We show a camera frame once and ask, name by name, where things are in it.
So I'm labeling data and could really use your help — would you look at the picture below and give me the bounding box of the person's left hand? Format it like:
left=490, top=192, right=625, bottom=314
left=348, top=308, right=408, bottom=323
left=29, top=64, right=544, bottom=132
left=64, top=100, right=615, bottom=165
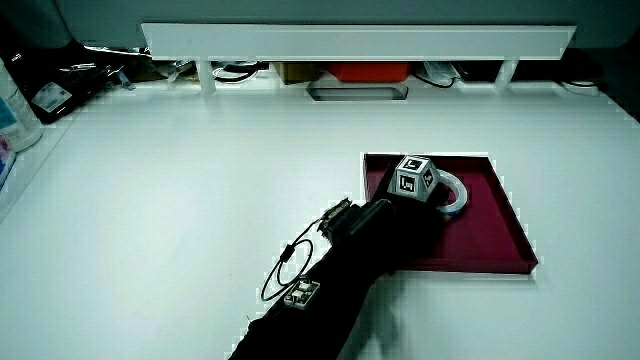
left=372, top=154, right=452, bottom=274

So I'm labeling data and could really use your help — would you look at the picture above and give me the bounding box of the white tape roll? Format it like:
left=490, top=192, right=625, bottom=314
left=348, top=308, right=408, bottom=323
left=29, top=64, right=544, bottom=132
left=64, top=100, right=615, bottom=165
left=433, top=169, right=470, bottom=218

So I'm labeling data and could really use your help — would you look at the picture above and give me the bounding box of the dark red tray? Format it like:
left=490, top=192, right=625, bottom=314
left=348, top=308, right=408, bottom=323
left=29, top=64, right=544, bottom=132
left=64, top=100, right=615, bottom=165
left=362, top=152, right=540, bottom=276

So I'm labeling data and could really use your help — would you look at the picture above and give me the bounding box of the person's left forearm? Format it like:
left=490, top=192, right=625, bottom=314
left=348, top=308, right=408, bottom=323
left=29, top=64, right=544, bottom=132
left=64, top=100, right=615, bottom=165
left=227, top=198, right=399, bottom=360

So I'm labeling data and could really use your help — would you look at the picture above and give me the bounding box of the black wrist sensor module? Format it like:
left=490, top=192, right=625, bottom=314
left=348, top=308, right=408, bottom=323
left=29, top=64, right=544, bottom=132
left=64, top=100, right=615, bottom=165
left=317, top=196, right=357, bottom=244

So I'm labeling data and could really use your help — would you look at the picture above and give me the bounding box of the small white circuit board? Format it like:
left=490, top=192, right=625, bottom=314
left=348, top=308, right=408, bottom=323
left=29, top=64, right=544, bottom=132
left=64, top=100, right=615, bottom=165
left=282, top=276, right=322, bottom=312

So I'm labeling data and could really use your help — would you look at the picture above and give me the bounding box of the white plastic packet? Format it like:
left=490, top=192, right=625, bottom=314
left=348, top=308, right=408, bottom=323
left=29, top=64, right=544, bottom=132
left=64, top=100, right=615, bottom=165
left=421, top=60, right=460, bottom=89

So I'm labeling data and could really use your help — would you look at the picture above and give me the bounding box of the red box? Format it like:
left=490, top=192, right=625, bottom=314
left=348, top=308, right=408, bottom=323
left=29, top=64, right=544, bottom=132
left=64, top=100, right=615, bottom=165
left=323, top=62, right=413, bottom=84

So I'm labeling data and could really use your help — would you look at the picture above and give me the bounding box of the brown cardboard box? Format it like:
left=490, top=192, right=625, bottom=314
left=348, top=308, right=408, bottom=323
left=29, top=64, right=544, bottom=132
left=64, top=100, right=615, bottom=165
left=272, top=62, right=327, bottom=86

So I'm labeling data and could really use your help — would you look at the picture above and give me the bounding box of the white desk shelf riser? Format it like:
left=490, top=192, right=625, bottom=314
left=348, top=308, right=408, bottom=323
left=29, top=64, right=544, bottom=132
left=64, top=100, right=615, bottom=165
left=141, top=22, right=578, bottom=95

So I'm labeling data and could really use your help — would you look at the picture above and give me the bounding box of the white round object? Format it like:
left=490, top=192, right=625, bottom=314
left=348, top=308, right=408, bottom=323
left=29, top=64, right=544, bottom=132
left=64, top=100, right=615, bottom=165
left=559, top=79, right=601, bottom=98

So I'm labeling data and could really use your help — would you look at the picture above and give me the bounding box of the black plastic bag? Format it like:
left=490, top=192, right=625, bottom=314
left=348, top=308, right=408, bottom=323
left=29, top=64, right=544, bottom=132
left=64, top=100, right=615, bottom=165
left=0, top=38, right=132, bottom=126

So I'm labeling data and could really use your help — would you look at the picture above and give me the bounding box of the white plastic bottle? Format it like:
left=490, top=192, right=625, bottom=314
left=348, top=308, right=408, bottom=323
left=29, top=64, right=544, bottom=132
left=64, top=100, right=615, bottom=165
left=0, top=57, right=44, bottom=154

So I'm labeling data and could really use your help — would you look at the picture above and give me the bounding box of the colourful packet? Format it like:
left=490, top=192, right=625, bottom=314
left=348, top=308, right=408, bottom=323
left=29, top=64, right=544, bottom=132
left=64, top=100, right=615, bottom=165
left=0, top=133, right=18, bottom=192

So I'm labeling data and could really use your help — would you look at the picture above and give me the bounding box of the thin black cable loop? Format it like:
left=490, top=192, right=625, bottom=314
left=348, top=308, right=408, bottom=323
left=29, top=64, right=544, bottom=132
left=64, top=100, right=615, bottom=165
left=260, top=218, right=322, bottom=304

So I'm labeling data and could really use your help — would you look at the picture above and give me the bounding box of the coiled white cable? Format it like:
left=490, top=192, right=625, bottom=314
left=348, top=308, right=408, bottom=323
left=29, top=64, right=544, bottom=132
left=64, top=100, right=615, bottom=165
left=211, top=61, right=269, bottom=85

